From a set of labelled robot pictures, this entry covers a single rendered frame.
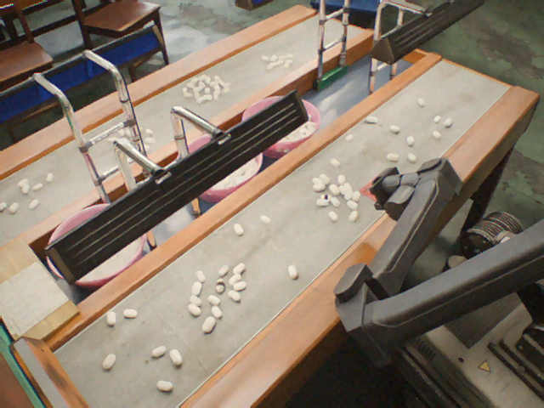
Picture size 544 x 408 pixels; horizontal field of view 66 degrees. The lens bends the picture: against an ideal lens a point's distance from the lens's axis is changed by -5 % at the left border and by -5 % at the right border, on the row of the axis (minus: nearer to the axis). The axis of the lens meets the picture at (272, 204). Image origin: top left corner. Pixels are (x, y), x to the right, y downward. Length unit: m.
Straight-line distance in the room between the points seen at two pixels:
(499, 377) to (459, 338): 0.15
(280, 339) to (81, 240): 0.47
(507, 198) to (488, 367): 1.35
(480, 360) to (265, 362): 0.67
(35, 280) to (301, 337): 0.67
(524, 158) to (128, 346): 2.41
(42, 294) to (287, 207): 0.67
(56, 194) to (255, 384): 0.86
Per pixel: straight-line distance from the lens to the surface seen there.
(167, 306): 1.10
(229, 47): 2.00
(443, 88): 1.84
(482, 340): 1.43
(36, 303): 1.18
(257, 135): 0.95
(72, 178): 1.51
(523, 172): 2.79
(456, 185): 0.96
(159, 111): 1.69
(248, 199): 1.25
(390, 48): 1.29
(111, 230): 0.81
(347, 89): 1.86
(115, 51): 1.35
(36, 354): 1.01
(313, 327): 1.01
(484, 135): 1.59
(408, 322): 0.61
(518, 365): 1.41
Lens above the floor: 1.66
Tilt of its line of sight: 47 degrees down
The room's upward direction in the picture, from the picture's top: 3 degrees counter-clockwise
